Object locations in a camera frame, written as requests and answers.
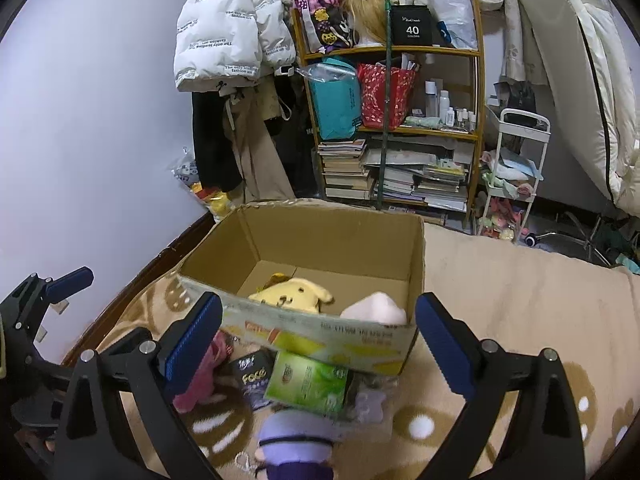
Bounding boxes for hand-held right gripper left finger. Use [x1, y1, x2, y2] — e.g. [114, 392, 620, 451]
[52, 291, 224, 480]

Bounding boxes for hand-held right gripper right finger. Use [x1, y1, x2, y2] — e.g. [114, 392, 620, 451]
[414, 291, 587, 480]

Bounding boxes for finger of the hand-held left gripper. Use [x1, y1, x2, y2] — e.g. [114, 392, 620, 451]
[0, 266, 95, 333]

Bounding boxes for dark pink plush toy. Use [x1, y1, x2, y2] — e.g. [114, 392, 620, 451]
[172, 330, 236, 413]

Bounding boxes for purple plush toy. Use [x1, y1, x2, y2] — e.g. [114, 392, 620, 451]
[254, 407, 346, 480]

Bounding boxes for cardboard box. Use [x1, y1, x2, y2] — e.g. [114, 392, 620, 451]
[177, 199, 426, 377]

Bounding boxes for black tissue packet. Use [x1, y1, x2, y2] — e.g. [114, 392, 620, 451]
[231, 350, 278, 411]

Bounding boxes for light pink plush toy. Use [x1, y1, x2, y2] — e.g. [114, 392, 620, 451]
[340, 291, 408, 326]

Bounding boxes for beige printed blanket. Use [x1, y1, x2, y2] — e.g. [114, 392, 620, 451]
[95, 220, 640, 480]

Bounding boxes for green tissue packet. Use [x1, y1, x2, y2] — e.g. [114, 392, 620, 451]
[264, 351, 351, 418]

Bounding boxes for yellow red plush toy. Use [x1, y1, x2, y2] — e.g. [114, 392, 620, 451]
[190, 185, 236, 222]

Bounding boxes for chair base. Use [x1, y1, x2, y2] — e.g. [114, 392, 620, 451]
[525, 210, 621, 266]

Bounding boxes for pile of magazines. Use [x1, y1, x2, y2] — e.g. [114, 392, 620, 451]
[362, 145, 471, 213]

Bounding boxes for black garment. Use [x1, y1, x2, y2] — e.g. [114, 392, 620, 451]
[191, 91, 244, 193]
[272, 72, 321, 200]

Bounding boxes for stack of books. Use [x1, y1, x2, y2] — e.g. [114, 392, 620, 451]
[316, 138, 376, 201]

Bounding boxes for beige pants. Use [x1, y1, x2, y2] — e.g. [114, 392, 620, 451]
[222, 80, 297, 206]

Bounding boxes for white trolley cart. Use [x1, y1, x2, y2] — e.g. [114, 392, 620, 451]
[475, 108, 552, 243]

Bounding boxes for group of cosmetic bottles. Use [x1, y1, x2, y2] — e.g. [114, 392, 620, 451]
[424, 79, 478, 131]

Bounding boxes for green pole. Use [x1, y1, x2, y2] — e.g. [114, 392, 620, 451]
[376, 0, 395, 211]

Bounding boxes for red gift bag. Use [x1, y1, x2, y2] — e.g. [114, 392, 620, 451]
[356, 62, 418, 130]

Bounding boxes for dark bag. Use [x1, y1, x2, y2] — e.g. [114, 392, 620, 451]
[495, 80, 537, 111]

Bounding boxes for teal bag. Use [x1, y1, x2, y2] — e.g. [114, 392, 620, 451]
[307, 57, 362, 142]

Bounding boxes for white puffer jacket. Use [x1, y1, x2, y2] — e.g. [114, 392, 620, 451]
[173, 0, 297, 93]

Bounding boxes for wooden shelf rack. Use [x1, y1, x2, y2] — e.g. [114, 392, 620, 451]
[291, 0, 486, 233]

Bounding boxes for white quilt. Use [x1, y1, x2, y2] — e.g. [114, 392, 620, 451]
[515, 0, 640, 221]

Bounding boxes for black box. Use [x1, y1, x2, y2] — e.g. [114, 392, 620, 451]
[390, 5, 433, 47]

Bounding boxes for blonde wig on head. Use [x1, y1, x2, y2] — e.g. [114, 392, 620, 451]
[341, 0, 391, 47]

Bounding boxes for white plastic bag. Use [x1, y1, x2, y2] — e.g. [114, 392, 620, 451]
[422, 0, 480, 51]

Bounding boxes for patterned black pink bag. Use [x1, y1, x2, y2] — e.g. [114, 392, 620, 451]
[294, 0, 358, 55]

